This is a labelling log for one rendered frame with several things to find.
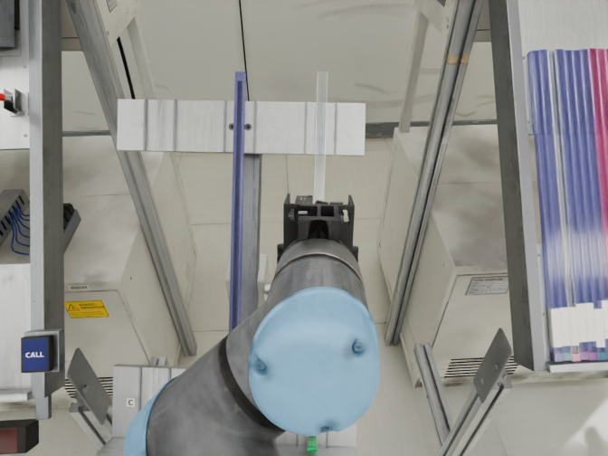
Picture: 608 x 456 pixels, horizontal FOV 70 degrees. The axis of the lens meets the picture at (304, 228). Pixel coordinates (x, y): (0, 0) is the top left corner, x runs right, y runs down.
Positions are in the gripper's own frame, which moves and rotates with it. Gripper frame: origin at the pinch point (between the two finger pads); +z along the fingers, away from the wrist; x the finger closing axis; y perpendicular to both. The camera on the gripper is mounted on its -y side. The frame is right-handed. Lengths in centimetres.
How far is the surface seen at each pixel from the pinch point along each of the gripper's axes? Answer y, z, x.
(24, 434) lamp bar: -33, -2, 44
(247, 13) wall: 59, 177, 37
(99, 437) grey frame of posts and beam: -43, 9, 39
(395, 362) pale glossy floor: -69, 76, -28
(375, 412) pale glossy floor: -76, 60, -20
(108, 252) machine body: -18, 39, 49
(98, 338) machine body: -41, 39, 54
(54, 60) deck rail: 23, 19, 44
